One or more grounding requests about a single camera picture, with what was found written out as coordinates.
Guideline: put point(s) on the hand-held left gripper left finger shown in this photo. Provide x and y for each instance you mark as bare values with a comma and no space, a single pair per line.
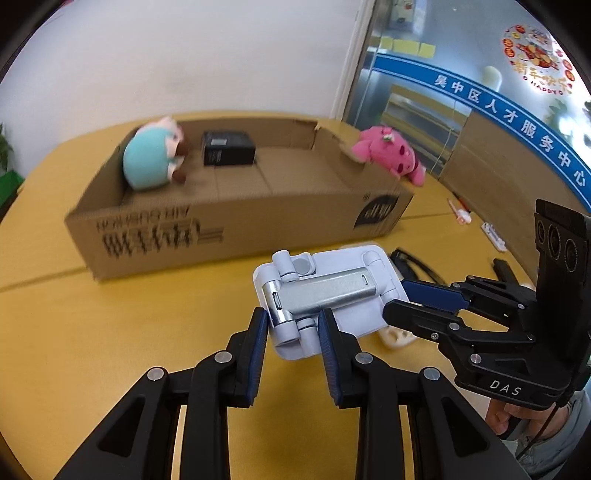
257,355

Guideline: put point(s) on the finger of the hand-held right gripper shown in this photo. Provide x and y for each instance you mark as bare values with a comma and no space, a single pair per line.
415,316
431,294

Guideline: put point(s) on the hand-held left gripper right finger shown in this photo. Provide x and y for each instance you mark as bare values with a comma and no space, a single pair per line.
330,357

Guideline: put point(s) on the beige phone case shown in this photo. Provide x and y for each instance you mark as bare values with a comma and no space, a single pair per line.
395,338

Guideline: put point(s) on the black sunglasses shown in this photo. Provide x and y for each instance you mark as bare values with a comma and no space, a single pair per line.
406,263

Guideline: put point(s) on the white folding phone stand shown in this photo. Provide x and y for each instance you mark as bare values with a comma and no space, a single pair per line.
332,286

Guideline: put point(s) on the brown cardboard box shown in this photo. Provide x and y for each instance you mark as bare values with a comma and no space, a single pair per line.
277,217

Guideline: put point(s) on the person's right hand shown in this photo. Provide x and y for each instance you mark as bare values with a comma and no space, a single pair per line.
501,417

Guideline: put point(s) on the small black object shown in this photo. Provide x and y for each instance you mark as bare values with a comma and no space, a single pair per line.
504,270

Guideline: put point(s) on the small white object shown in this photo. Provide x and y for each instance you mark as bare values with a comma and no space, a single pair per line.
465,216

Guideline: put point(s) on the white remote control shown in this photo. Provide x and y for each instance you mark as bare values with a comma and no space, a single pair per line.
494,235

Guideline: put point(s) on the brown board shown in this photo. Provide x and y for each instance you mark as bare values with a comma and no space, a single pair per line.
498,175

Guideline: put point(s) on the pink plush toy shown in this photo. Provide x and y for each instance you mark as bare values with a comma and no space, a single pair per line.
388,150

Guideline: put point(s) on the blue window banner strip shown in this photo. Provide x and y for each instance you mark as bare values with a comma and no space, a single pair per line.
461,90

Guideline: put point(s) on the small black box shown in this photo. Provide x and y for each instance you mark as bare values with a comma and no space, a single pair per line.
228,147

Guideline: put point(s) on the teal and pink pig plush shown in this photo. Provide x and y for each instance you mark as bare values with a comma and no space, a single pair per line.
147,159

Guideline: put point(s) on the yellow sticky note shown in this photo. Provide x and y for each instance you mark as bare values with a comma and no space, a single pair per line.
406,45
426,49

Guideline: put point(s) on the red window decoration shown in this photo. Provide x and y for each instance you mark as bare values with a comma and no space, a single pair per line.
538,55

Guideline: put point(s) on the cartoon window sticker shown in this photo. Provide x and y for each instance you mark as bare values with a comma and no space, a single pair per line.
404,11

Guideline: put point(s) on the green tablecloth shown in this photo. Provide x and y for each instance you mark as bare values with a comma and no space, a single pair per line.
8,194

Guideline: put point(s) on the potted green plant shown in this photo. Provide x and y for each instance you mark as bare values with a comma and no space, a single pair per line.
4,147

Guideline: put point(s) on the white door frame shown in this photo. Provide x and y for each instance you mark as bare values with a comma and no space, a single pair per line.
351,60

